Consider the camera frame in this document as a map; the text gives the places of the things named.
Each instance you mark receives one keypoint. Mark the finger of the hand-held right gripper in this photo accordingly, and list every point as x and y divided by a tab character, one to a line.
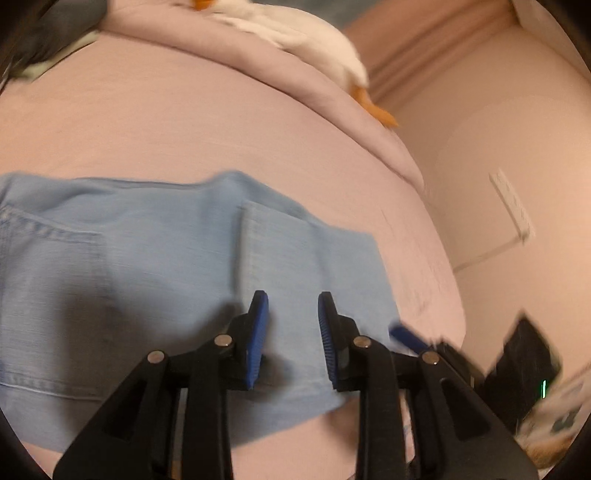
408	339

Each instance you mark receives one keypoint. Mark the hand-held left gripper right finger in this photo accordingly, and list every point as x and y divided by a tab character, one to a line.
327	327

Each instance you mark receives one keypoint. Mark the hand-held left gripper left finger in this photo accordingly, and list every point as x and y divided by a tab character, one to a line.
258	327

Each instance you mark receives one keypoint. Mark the light blue denim pants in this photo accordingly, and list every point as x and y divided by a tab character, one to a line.
161	254

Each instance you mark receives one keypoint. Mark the person's right forearm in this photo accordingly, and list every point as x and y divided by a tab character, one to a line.
554	420

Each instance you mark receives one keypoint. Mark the pink duvet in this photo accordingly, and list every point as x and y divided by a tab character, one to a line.
240	50

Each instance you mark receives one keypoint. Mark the white goose plush toy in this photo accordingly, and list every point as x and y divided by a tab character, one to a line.
323	41

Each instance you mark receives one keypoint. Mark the pink curtain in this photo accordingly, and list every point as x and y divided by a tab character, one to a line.
415	46

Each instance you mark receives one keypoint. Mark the folded light green cloth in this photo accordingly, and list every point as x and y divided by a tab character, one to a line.
41	69

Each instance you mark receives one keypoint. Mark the folded dark jeans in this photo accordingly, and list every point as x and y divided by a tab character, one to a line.
60	32

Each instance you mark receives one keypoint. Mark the white wall outlet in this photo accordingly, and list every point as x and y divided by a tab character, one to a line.
510	203

